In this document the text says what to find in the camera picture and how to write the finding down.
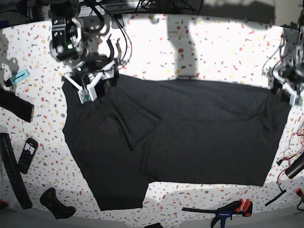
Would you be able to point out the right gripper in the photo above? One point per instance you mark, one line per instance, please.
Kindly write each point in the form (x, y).
(68, 46)

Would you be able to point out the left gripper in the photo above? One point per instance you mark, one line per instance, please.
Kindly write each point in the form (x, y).
(290, 75)

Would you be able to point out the dark grey T-shirt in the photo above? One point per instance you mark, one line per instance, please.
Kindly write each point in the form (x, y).
(184, 131)

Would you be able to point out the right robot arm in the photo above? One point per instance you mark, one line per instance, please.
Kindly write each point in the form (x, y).
(71, 8)

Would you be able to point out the blue highlighter marker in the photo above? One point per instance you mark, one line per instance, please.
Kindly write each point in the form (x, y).
(17, 77)

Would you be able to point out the red connector plug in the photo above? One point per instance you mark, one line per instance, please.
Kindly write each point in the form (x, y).
(299, 193)

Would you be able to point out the small black rod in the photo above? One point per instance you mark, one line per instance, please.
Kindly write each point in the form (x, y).
(275, 198)

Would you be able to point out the black remote control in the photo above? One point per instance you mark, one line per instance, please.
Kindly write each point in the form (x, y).
(27, 155)

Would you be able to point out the blue orange bar clamp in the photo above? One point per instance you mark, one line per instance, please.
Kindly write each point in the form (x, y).
(238, 207)

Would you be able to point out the long black tube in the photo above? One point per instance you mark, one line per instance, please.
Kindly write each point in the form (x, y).
(11, 168)

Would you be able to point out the black game controller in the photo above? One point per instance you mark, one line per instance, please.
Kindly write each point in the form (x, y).
(49, 200)

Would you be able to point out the small black box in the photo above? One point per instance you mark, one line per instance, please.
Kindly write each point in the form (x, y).
(156, 225)

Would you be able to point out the black cylinder handle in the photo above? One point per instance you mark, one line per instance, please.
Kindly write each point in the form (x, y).
(295, 168)

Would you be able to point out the red tool handle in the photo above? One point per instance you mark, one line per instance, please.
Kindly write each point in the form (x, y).
(3, 205)

